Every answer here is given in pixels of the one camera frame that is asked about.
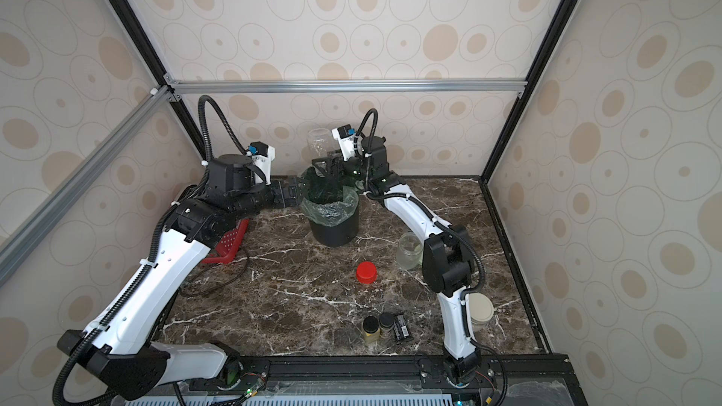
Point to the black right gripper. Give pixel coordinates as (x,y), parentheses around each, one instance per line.
(330,163)

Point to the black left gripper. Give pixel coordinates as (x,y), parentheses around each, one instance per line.
(285,196)

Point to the red jar lid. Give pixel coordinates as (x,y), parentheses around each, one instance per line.
(366,273)

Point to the clear oatmeal jar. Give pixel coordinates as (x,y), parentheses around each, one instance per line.
(409,251)

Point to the beige lid jar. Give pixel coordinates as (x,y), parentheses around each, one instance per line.
(481,310)

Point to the red lid oatmeal jar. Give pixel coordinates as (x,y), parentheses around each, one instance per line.
(320,143)

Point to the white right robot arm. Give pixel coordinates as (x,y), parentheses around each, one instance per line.
(450,264)

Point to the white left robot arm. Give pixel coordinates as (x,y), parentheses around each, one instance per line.
(117,347)

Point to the black trash bin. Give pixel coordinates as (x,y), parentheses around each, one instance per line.
(338,235)

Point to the red polka dot toaster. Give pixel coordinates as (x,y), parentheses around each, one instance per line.
(226,250)

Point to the yellow spice jar black lid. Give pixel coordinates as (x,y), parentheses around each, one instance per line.
(371,330)

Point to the dark spice jar black lid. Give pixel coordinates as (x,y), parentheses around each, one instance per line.
(386,325)

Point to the small black box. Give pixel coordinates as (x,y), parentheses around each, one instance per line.
(401,329)

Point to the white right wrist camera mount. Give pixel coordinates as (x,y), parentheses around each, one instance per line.
(347,139)

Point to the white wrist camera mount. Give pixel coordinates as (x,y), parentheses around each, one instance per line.
(262,156)
(347,139)

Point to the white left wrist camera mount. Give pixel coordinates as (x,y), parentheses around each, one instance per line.
(262,156)

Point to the aluminium frame rail left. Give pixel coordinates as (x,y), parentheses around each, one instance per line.
(33,231)

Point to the aluminium frame rail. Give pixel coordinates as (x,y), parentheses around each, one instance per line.
(33,231)
(349,86)

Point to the aluminium frame rail back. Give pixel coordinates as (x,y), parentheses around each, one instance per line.
(349,86)

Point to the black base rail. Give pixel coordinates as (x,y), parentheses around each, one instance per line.
(516,373)

